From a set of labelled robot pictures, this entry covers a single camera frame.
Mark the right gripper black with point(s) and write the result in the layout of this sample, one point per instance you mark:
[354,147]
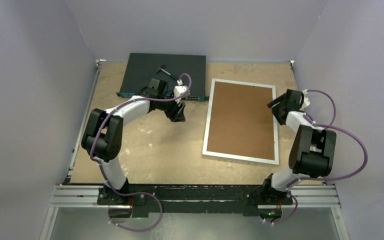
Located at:
[275,109]

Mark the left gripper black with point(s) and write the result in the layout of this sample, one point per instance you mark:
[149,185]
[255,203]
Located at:
[172,114]

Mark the brown cardboard backing board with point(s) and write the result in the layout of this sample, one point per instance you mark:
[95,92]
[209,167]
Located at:
[241,119]

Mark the white picture frame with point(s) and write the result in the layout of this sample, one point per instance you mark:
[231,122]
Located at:
[207,132]

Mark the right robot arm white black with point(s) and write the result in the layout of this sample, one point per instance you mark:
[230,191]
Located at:
[312,153]

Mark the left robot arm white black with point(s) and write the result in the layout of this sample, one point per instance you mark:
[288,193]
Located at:
[102,137]

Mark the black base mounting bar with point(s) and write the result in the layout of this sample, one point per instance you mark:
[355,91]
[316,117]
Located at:
[144,199]

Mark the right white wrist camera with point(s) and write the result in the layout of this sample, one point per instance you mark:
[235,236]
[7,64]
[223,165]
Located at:
[305,101]

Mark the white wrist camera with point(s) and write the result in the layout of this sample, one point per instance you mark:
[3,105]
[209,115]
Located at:
[180,90]
[305,101]

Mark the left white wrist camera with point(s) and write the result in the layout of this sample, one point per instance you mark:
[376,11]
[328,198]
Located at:
[180,90]

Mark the small black-handled hammer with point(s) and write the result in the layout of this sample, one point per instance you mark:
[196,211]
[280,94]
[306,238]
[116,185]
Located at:
[162,69]

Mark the dark network switch box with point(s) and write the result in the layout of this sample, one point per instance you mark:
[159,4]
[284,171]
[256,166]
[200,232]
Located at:
[141,68]

